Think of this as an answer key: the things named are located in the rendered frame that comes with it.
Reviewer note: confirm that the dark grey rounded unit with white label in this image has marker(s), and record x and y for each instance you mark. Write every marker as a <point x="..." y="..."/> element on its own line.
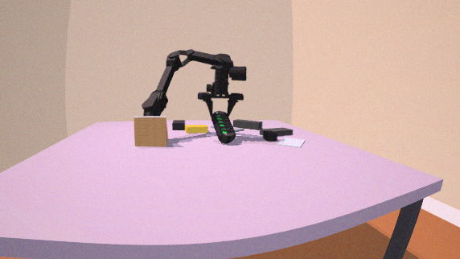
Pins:
<point x="223" y="127"/>

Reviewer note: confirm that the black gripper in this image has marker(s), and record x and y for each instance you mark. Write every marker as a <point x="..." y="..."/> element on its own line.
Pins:
<point x="220" y="88"/>

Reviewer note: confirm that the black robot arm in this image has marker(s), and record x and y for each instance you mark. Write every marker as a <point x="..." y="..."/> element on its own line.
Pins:
<point x="222" y="63"/>

